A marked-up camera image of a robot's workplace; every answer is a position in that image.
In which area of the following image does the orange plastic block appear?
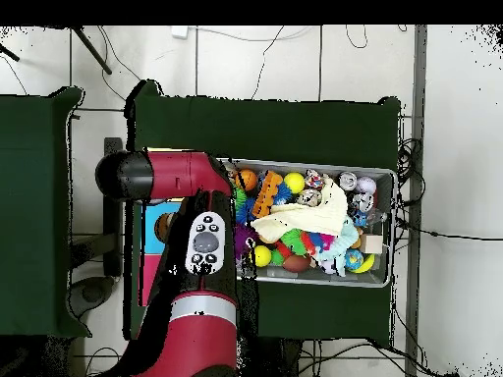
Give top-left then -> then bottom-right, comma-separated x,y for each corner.
251,169 -> 284,219

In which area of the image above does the small print cloth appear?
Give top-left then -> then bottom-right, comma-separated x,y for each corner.
305,168 -> 325,189

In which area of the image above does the grey round floor stand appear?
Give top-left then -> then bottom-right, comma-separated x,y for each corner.
67,275 -> 116,319

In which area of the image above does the purple spiky toy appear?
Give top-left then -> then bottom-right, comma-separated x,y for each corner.
234,223 -> 258,260

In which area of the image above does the black cable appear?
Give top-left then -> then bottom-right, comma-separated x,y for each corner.
395,218 -> 503,242

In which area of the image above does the clear mesh bin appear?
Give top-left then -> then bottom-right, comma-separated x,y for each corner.
221,158 -> 398,289

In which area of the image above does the orange mini basketball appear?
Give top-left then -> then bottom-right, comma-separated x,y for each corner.
234,168 -> 259,192

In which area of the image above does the black tripod leg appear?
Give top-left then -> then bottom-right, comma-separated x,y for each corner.
72,25 -> 113,76
0,42 -> 21,63

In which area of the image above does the white baseball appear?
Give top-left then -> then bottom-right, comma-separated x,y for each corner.
354,176 -> 377,195

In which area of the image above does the blue spiky ball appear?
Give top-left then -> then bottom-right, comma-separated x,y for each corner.
235,182 -> 294,226

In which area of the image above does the dark green tablecloth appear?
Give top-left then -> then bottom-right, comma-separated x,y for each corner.
123,80 -> 402,341
0,86 -> 92,339

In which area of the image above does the wooden box with three holes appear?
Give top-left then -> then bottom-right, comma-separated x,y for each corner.
139,197 -> 186,308

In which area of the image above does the black upright panel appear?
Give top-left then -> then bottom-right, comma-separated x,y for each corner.
103,136 -> 124,277

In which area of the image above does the yellow plastic ball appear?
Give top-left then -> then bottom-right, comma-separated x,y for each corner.
283,171 -> 307,194
251,244 -> 273,268

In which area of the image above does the cream waffle cloth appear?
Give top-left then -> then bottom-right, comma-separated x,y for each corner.
251,178 -> 350,244

